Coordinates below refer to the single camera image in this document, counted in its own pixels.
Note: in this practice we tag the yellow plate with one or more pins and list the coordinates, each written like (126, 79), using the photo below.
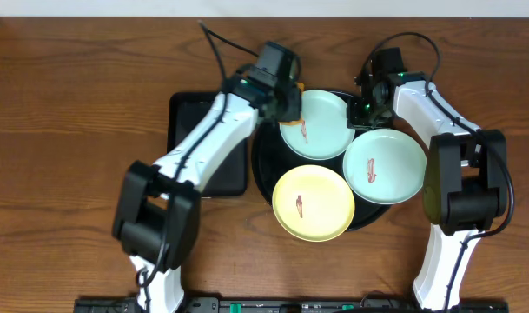
(313, 203)

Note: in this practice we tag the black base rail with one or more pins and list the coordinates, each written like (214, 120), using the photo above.
(214, 305)

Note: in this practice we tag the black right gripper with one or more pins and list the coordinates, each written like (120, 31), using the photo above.
(354, 119)

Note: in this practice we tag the light green plate top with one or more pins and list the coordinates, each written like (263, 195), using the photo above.
(323, 133)

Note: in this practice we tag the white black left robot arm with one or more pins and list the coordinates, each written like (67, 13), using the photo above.
(158, 209)

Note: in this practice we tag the orange green sponge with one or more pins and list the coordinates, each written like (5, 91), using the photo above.
(293, 116)

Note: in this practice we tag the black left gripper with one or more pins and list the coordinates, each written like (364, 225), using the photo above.
(287, 109)

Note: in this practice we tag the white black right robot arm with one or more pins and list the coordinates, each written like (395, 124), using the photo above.
(466, 183)

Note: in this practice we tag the rectangular black tray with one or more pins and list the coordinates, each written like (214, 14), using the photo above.
(186, 110)

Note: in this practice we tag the light green plate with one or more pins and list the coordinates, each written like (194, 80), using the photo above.
(323, 133)
(384, 166)

